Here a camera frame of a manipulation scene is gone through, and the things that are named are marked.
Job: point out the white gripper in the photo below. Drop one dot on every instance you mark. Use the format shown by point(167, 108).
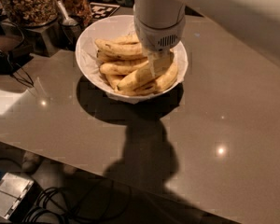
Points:
point(157, 36)

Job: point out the large front yellow banana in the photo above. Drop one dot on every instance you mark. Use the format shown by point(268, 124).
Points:
point(137, 78)

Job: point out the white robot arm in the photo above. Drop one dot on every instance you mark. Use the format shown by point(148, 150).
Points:
point(160, 23)

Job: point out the top yellow banana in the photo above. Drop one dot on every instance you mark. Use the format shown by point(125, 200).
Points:
point(127, 47)

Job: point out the lower right yellow banana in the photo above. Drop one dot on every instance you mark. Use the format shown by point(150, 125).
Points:
point(159, 84)

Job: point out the middle left yellow banana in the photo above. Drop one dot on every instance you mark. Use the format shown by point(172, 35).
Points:
point(122, 67)

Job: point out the small lower left banana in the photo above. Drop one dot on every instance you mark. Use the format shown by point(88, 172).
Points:
point(113, 80)

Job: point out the white bowl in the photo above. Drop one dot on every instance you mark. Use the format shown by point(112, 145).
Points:
point(113, 27)

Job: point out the black white marker tag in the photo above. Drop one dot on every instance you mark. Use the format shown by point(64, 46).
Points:
point(101, 10)

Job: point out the metal scoop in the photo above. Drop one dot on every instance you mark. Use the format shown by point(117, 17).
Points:
point(67, 20)

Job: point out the glass jar of granola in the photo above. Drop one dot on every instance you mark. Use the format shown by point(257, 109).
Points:
point(80, 9)

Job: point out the metal jar stand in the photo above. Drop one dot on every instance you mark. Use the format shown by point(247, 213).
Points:
point(46, 40)

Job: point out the glass jar of nuts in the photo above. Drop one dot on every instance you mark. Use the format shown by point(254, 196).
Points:
point(30, 13)

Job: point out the grey metal box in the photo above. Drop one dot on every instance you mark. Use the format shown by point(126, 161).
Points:
point(14, 196)

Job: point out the black device with cable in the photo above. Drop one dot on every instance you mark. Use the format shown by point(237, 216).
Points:
point(15, 53)

